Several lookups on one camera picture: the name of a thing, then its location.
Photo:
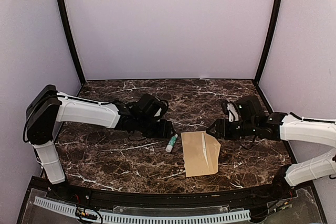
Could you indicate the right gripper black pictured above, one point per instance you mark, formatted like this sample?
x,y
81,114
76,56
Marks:
x,y
222,129

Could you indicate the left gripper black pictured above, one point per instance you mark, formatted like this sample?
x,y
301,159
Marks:
x,y
164,131

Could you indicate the cream decorated letter paper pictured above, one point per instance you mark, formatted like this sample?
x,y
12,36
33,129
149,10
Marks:
x,y
204,150

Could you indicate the green white glue stick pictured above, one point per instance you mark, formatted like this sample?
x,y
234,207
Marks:
x,y
171,143

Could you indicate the brown paper envelope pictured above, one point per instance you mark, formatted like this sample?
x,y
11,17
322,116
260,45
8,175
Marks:
x,y
194,161

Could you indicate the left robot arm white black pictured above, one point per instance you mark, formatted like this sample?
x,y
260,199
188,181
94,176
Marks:
x,y
51,106

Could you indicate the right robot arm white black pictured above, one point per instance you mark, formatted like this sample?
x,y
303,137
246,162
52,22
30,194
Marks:
x,y
285,127

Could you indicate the white slotted cable duct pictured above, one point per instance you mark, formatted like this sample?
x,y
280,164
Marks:
x,y
144,215

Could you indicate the black front table rail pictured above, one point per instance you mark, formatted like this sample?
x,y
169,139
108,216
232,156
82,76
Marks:
x,y
249,197

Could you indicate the black frame post left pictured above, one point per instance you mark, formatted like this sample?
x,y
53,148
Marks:
x,y
70,41

